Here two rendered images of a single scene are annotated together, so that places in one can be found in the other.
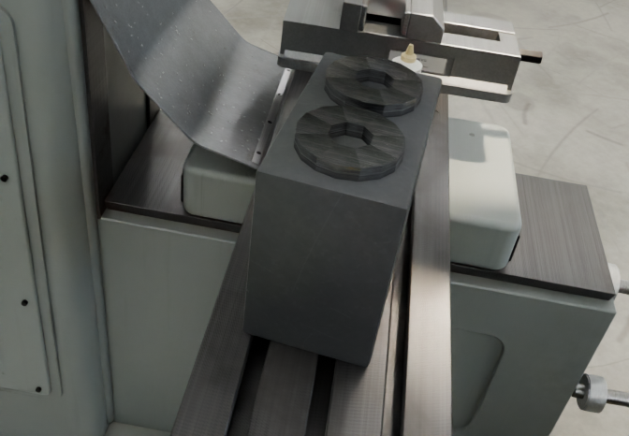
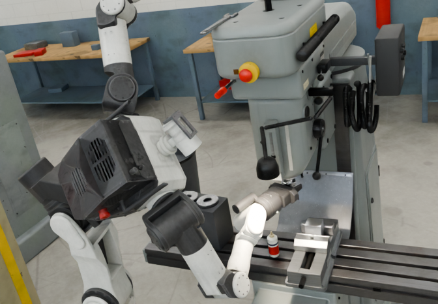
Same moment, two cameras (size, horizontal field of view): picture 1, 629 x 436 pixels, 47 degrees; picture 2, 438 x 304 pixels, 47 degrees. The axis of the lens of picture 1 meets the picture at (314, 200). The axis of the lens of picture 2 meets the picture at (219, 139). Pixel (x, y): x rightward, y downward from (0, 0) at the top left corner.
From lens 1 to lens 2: 2.28 m
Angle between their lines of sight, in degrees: 93
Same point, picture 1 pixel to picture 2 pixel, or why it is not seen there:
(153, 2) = (313, 192)
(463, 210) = (259, 295)
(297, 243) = not seen: hidden behind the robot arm
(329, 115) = (194, 194)
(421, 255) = not seen: hidden behind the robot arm
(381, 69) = (211, 201)
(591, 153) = not seen: outside the picture
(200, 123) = (287, 225)
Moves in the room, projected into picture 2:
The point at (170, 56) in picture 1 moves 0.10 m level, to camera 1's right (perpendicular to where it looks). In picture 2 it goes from (303, 207) to (298, 220)
